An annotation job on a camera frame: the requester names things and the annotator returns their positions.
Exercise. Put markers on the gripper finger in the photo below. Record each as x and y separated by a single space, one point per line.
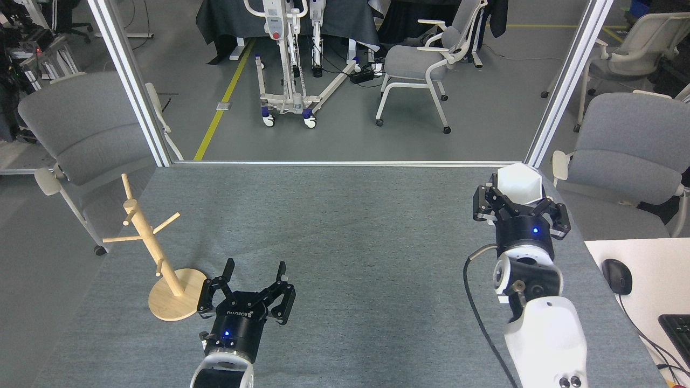
485 205
558 221
284 302
209 299

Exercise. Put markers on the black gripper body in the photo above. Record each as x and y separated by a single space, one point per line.
240 326
523 231

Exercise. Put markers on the white hexagonal cup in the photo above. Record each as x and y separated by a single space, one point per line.
517 180

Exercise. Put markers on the wooden cup rack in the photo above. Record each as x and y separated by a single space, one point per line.
172 303

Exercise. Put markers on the black equipment rack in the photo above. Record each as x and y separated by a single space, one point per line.
32 48

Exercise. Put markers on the black computer mouse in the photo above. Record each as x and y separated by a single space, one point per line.
617 276

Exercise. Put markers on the white desk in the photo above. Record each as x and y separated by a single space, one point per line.
652 269

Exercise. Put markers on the black keyboard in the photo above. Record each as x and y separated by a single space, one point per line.
678 334

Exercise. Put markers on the black power strip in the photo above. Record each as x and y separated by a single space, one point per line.
362 75

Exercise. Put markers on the blue box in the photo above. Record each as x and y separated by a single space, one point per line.
640 6

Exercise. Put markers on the white stand on wheels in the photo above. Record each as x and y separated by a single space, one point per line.
277 21

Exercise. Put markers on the table with dark cloth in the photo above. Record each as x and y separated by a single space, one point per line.
226 19

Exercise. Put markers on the grey chair white frame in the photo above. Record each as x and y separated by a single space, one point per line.
620 67
81 124
630 145
415 62

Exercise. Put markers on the silver frame post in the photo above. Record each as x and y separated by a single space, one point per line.
129 75
566 81

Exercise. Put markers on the silver frame rail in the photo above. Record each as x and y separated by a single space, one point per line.
350 163

